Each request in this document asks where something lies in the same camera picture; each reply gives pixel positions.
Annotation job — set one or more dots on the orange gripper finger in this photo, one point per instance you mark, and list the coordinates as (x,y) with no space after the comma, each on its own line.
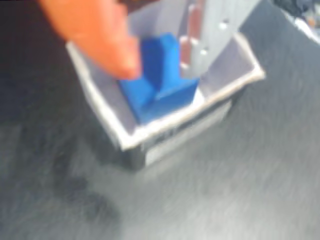
(95,35)

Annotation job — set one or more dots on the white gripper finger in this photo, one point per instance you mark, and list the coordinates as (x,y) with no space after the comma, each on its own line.
(217,25)

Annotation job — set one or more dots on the blue cube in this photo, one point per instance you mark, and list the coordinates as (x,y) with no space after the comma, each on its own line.
(165,95)

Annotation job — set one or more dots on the white cardboard box black label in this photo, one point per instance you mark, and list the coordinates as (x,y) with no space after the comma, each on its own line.
(230,62)

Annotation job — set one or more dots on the dark grey felt mat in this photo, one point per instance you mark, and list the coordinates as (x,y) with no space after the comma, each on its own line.
(200,200)

